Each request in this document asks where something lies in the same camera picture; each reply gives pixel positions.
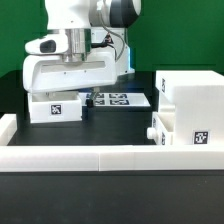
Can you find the white marker sheet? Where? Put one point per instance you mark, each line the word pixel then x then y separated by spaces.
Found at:
pixel 121 99

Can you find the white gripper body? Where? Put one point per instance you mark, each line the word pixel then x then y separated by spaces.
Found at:
pixel 65 61

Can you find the white fence wall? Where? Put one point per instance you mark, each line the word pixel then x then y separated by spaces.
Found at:
pixel 102 158

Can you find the white drawer tray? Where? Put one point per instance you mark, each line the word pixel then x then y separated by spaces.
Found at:
pixel 65 107
pixel 162 128

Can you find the white drawer cabinet box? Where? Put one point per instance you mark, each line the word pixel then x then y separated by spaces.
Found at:
pixel 197 100

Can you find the white front drawer tray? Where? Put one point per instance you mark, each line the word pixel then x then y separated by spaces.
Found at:
pixel 162 128

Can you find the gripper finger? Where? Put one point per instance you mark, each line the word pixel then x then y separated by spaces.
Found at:
pixel 91 99
pixel 50 95

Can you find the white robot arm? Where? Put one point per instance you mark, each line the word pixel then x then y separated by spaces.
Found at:
pixel 105 20

